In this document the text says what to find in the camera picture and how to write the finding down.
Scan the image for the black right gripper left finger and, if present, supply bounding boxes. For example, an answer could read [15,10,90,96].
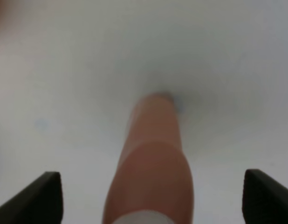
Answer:
[0,172,63,224]

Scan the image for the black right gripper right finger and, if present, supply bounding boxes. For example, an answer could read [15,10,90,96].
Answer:
[242,169,288,224]

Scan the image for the pink bottle white cap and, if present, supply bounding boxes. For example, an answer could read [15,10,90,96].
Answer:
[103,92,194,224]

